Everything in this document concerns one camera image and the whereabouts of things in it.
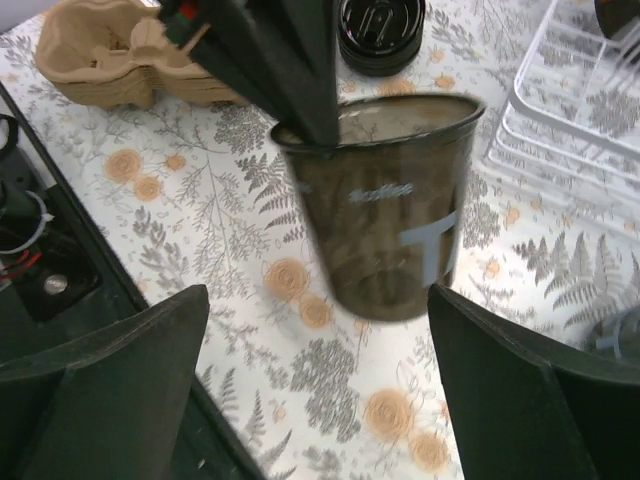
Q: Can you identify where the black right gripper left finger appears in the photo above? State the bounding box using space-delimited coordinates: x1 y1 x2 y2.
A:
1 285 209 479

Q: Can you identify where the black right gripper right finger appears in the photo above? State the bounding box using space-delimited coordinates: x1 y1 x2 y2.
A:
428 286 639 479

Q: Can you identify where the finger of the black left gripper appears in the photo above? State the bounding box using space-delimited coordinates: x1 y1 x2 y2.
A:
158 0 339 146

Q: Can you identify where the black plastic lid stack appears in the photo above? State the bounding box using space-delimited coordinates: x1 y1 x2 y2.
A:
337 0 426 77

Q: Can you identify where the dark translucent takeout cup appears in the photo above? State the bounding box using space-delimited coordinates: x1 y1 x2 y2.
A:
271 93 485 322

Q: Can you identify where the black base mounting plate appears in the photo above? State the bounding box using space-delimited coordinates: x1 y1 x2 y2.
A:
1 93 261 479

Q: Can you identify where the floral tablecloth mat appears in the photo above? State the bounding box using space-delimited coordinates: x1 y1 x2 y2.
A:
1 1 639 479

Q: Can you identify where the brown cardboard cup carrier stack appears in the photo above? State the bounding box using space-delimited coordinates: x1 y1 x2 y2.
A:
34 1 248 110

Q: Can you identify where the white wire dish rack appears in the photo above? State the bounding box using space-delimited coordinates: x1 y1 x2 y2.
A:
487 1 639 201

